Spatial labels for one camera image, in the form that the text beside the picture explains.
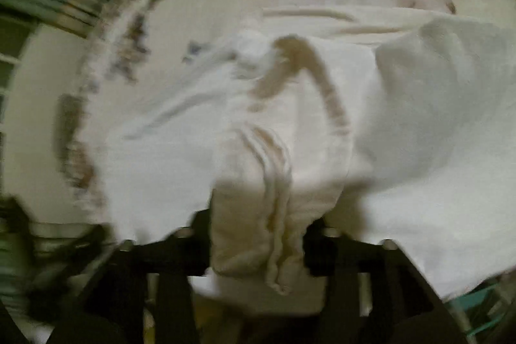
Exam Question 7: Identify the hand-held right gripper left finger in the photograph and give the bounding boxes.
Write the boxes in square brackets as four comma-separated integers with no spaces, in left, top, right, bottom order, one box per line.
[78,209,212,344]

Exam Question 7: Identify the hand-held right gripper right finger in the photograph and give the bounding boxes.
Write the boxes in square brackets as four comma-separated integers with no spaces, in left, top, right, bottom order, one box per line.
[302,217,444,344]

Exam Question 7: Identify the white pants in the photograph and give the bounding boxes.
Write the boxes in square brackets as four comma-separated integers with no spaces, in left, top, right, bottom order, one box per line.
[83,11,516,312]

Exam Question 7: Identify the teal rack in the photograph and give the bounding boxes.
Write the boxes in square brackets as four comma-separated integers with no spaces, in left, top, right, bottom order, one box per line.
[443,280,516,344]

